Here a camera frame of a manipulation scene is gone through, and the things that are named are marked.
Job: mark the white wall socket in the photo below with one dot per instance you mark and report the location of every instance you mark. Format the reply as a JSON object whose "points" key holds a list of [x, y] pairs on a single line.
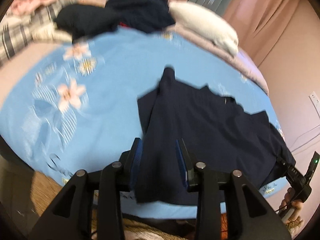
{"points": [[315, 101]]}

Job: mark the light blue floral bedsheet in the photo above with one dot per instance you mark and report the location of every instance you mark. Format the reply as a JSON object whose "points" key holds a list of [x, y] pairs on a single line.
{"points": [[78, 107]]}

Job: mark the cream folded blanket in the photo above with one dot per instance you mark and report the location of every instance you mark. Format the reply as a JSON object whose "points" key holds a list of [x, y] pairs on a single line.
{"points": [[50, 33]]}

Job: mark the pink clothes pile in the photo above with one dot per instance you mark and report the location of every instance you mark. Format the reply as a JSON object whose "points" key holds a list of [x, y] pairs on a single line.
{"points": [[26, 7]]}

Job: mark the person's right hand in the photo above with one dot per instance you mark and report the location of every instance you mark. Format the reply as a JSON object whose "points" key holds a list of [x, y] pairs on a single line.
{"points": [[294, 222]]}

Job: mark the folded dark navy garment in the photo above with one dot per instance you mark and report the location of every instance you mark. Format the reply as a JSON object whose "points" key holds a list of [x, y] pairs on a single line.
{"points": [[81, 20]]}

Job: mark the red garment under navy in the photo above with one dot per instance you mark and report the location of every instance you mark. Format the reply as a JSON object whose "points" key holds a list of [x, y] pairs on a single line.
{"points": [[123, 25]]}

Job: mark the pale pink quilt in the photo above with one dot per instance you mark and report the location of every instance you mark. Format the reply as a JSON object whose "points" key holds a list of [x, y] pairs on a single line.
{"points": [[178, 37]]}

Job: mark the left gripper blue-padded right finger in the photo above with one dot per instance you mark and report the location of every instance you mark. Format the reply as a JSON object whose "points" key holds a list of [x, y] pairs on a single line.
{"points": [[249, 216]]}

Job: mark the grey plaid blanket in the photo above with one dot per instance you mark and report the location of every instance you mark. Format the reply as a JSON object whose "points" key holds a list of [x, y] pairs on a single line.
{"points": [[16, 30]]}

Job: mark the white fluffy pillow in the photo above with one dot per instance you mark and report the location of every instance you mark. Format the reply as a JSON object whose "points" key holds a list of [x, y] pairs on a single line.
{"points": [[205, 23]]}

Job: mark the navy collared zip jacket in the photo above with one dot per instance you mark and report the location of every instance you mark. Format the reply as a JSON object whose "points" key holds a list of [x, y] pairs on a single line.
{"points": [[215, 129]]}

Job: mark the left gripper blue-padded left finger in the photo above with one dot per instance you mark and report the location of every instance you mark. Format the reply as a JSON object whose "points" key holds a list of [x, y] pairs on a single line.
{"points": [[69, 215]]}

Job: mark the crumpled navy garment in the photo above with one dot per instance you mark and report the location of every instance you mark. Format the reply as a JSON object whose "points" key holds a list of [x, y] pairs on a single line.
{"points": [[144, 15]]}

